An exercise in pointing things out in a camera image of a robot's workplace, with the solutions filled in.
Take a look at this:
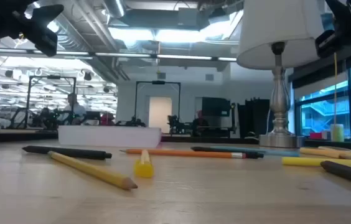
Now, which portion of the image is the small black monitor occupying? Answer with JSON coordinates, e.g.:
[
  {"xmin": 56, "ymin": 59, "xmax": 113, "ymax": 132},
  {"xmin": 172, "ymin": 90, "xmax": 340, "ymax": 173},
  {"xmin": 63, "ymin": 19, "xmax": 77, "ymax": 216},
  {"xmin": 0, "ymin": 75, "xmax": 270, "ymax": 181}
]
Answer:
[{"xmin": 84, "ymin": 111, "xmax": 101, "ymax": 125}]

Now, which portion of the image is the dark pen with blue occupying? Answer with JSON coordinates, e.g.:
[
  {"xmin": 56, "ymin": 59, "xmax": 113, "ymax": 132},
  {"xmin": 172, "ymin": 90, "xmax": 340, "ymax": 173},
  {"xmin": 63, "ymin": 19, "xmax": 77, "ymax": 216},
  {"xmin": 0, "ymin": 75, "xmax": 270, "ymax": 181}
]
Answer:
[{"xmin": 209, "ymin": 146, "xmax": 301, "ymax": 157}]

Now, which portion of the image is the white door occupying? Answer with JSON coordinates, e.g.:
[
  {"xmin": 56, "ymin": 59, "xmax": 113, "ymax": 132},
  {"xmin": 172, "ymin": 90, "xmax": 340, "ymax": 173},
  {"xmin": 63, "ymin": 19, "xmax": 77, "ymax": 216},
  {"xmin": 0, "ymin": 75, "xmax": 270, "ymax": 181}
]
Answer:
[{"xmin": 148, "ymin": 96, "xmax": 173, "ymax": 134}]

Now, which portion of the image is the orange pencil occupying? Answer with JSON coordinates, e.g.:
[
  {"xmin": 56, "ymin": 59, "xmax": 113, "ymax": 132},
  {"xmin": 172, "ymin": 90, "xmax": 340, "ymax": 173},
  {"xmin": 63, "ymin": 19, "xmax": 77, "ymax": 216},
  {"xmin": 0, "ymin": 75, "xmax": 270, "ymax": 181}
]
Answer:
[{"xmin": 119, "ymin": 148, "xmax": 247, "ymax": 159}]

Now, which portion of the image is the person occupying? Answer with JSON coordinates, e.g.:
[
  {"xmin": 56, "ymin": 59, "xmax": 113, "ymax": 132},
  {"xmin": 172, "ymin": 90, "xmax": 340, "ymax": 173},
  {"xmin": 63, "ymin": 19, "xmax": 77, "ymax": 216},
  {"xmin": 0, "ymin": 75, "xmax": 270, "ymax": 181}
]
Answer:
[{"xmin": 62, "ymin": 92, "xmax": 88, "ymax": 126}]

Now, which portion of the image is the red bag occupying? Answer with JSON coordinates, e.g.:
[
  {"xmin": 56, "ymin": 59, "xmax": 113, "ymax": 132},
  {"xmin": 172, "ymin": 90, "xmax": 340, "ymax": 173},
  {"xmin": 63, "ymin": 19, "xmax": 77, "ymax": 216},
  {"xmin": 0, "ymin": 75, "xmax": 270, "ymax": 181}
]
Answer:
[{"xmin": 100, "ymin": 111, "xmax": 116, "ymax": 126}]

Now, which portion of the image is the clear box with pink lid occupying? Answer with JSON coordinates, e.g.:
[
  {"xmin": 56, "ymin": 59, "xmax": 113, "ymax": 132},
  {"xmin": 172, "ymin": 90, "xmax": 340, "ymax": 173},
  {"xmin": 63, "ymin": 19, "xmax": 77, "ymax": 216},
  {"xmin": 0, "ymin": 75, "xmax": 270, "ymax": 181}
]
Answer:
[{"xmin": 58, "ymin": 125, "xmax": 162, "ymax": 149}]

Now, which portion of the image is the silver ceiling duct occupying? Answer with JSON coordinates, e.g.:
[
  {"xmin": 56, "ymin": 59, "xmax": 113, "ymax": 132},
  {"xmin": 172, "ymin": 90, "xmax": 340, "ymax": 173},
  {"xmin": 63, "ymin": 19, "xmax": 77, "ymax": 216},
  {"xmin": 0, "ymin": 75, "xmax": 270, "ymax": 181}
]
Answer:
[{"xmin": 102, "ymin": 0, "xmax": 126, "ymax": 19}]

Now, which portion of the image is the green-yellow cup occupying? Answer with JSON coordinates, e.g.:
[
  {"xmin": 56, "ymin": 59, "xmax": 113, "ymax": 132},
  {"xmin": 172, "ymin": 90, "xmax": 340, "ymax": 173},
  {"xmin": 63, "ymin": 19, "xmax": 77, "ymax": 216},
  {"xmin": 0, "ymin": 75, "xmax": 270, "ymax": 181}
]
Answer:
[{"xmin": 330, "ymin": 123, "xmax": 345, "ymax": 142}]

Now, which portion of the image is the yellow wooden pencil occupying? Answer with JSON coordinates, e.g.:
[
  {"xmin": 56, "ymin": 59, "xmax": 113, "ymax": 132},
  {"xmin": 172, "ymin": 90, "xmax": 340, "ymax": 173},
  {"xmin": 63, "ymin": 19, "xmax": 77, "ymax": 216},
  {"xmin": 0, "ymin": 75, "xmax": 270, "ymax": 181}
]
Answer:
[{"xmin": 47, "ymin": 151, "xmax": 139, "ymax": 191}]

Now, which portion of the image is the black gantry frame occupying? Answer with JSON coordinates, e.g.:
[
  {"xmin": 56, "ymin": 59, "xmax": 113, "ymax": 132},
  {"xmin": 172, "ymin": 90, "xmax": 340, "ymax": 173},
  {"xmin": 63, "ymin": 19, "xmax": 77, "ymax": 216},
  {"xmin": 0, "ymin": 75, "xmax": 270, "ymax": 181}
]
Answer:
[
  {"xmin": 24, "ymin": 75, "xmax": 77, "ymax": 129},
  {"xmin": 134, "ymin": 80, "xmax": 182, "ymax": 128}
]

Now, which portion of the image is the black television screen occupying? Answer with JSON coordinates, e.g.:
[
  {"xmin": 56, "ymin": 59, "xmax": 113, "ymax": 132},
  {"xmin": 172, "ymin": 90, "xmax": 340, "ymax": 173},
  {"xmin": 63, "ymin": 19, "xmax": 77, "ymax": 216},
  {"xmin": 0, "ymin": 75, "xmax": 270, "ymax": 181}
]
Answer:
[{"xmin": 200, "ymin": 96, "xmax": 232, "ymax": 118}]

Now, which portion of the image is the silver lamp with white shade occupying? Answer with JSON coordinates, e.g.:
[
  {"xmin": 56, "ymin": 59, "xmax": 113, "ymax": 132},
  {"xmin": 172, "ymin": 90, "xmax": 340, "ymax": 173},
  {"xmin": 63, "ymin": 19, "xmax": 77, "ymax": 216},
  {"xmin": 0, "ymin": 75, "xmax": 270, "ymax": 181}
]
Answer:
[{"xmin": 236, "ymin": 0, "xmax": 329, "ymax": 149}]

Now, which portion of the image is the bright yellow pen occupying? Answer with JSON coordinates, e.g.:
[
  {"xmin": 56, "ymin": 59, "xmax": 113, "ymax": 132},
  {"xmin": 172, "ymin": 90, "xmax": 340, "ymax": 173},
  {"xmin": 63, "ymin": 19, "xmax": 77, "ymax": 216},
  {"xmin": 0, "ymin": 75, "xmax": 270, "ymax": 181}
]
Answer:
[{"xmin": 133, "ymin": 149, "xmax": 155, "ymax": 179}]

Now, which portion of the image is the yellow marker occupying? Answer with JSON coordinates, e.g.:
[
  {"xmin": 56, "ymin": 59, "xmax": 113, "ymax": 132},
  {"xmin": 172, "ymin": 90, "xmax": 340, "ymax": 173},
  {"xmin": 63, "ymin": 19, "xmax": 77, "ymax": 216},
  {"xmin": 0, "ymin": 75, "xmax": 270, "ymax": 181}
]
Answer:
[{"xmin": 281, "ymin": 156, "xmax": 351, "ymax": 172}]

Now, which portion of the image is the grey ceiling box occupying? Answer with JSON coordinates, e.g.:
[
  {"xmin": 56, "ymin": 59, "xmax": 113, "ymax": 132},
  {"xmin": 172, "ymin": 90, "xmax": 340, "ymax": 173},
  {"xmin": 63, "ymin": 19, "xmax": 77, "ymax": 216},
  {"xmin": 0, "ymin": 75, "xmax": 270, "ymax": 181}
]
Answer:
[{"xmin": 177, "ymin": 7, "xmax": 199, "ymax": 27}]

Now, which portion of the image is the long ceiling light bar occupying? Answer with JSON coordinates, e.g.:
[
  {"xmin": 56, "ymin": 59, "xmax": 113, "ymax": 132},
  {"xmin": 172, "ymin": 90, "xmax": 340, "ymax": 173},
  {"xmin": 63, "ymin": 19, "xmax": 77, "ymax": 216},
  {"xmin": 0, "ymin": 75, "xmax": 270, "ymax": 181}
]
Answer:
[{"xmin": 0, "ymin": 47, "xmax": 238, "ymax": 62}]

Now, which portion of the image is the large window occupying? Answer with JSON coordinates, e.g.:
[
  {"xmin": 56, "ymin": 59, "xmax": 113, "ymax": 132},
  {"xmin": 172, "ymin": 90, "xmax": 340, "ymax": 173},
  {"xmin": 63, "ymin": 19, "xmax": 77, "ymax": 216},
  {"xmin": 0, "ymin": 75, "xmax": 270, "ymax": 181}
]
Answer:
[{"xmin": 293, "ymin": 58, "xmax": 351, "ymax": 139}]

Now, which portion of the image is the black cabinet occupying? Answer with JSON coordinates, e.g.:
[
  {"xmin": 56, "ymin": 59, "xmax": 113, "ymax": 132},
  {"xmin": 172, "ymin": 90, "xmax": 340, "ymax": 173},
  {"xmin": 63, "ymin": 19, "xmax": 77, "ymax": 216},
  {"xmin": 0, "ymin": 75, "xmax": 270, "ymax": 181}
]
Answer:
[{"xmin": 236, "ymin": 98, "xmax": 271, "ymax": 138}]

